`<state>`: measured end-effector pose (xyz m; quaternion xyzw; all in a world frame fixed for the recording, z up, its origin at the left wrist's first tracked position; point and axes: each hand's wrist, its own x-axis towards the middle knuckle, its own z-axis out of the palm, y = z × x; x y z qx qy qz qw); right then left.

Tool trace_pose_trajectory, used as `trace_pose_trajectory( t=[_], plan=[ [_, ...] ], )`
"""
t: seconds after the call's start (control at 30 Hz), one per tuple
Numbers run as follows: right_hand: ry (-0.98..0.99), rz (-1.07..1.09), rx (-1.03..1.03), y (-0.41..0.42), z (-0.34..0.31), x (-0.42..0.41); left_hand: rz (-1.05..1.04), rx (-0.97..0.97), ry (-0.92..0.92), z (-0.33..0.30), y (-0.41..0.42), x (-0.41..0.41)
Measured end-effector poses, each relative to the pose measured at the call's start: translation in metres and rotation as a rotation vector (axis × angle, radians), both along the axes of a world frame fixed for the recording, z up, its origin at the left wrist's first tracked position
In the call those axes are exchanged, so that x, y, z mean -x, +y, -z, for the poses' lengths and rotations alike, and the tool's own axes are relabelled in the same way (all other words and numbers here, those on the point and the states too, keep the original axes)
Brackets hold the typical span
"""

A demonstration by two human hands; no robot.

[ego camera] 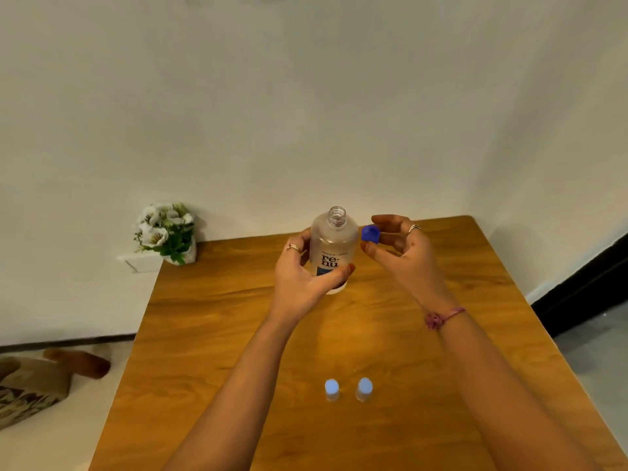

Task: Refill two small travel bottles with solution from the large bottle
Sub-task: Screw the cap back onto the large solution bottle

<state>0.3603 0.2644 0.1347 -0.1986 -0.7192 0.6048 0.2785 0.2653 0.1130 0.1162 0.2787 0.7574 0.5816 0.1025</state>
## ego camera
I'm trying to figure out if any person's right hand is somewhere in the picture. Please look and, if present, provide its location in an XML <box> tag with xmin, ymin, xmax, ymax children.
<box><xmin>360</xmin><ymin>214</ymin><xmax>460</xmax><ymax>315</ymax></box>

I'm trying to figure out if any person's left hand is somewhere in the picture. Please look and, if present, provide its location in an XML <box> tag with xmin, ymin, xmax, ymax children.
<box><xmin>271</xmin><ymin>228</ymin><xmax>357</xmax><ymax>329</ymax></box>

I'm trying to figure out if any large clear solution bottle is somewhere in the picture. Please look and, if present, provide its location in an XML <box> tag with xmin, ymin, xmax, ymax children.
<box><xmin>309</xmin><ymin>206</ymin><xmax>360</xmax><ymax>295</ymax></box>

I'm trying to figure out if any person's right forearm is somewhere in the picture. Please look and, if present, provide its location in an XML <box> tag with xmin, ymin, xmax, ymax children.
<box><xmin>436</xmin><ymin>311</ymin><xmax>604</xmax><ymax>471</ymax></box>

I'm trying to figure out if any person's left forearm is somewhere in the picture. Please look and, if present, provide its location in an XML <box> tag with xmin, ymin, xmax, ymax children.
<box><xmin>162</xmin><ymin>316</ymin><xmax>295</xmax><ymax>471</ymax></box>

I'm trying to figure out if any white flower potted plant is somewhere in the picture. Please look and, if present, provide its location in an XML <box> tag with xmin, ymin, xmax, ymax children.
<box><xmin>133</xmin><ymin>202</ymin><xmax>198</xmax><ymax>266</ymax></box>

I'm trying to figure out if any brown patterned bag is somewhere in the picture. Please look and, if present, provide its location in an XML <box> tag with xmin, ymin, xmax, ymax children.
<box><xmin>0</xmin><ymin>347</ymin><xmax>112</xmax><ymax>431</ymax></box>

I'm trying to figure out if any pink wrist bracelet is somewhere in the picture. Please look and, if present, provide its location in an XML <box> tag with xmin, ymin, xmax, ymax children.
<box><xmin>424</xmin><ymin>306</ymin><xmax>467</xmax><ymax>331</ymax></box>

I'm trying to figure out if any white wall socket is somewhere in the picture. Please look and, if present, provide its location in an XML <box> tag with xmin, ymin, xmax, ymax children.
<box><xmin>117</xmin><ymin>252</ymin><xmax>164</xmax><ymax>274</ymax></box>

